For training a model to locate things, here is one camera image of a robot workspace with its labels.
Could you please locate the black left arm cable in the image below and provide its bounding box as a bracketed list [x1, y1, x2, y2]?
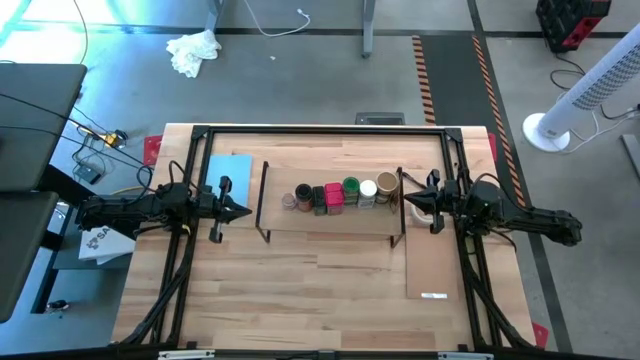
[136, 159, 194, 201]

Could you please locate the black and red crate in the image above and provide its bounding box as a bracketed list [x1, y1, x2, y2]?
[535, 0, 613, 54]

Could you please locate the green-lidded oregano jar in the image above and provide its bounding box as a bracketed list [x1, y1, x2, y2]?
[342, 176, 362, 208]

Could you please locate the dark mat with orange stripes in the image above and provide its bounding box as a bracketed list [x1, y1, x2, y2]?
[411, 33, 530, 219]

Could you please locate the dark green spice tin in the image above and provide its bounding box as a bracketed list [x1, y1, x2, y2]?
[312, 185, 329, 218]

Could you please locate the white tower fan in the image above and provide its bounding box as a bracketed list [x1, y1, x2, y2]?
[521, 35, 640, 154]

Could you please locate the gold-lidded furikake jar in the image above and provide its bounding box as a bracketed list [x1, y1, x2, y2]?
[375, 170, 401, 206]

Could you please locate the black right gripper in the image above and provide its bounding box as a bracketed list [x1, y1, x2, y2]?
[402, 168, 462, 236]

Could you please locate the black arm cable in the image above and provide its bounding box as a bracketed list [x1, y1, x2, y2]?
[136, 159, 194, 201]
[469, 171, 519, 204]

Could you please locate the white cable with plug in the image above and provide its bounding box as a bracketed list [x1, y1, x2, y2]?
[243, 0, 312, 39]

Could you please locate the grey metal desk leg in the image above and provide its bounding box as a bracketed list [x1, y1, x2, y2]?
[361, 0, 377, 59]
[204, 0, 227, 32]

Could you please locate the white-lidded spice jar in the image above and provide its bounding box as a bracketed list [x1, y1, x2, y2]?
[357, 178, 379, 211]

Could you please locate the silver metal bracket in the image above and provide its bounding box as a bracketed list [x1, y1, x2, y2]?
[158, 349, 216, 360]
[438, 351, 495, 360]

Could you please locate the brown cardboard sheet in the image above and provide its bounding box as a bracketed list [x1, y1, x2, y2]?
[404, 223, 460, 302]

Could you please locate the yellow connector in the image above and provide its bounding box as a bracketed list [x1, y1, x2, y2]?
[102, 129, 127, 149]

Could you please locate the wooden shelf black metal frame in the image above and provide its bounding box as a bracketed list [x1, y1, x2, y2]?
[254, 160, 408, 250]

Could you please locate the black desk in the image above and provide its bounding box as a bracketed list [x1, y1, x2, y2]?
[0, 62, 89, 324]

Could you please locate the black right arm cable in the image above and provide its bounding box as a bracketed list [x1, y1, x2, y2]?
[469, 171, 519, 204]

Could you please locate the light blue board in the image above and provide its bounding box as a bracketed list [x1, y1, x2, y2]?
[204, 153, 255, 212]

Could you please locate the black-lidded spice jar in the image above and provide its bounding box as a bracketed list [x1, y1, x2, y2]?
[294, 182, 315, 213]

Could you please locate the printed white paper sheet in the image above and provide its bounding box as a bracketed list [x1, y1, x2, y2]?
[78, 224, 137, 266]

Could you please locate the white crumpled cloth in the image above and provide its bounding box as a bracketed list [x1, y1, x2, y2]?
[165, 28, 223, 79]

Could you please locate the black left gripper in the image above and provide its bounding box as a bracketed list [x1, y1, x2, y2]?
[197, 174, 254, 245]

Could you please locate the red-lidded patterned spice tin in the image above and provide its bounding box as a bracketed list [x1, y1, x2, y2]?
[323, 181, 347, 217]

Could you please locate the black power adapter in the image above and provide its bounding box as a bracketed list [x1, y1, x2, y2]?
[73, 164, 104, 185]

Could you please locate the masking tape roll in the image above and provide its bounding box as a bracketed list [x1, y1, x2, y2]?
[410, 202, 439, 227]

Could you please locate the grey floor outlet box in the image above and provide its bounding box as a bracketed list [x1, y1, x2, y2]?
[355, 111, 406, 126]

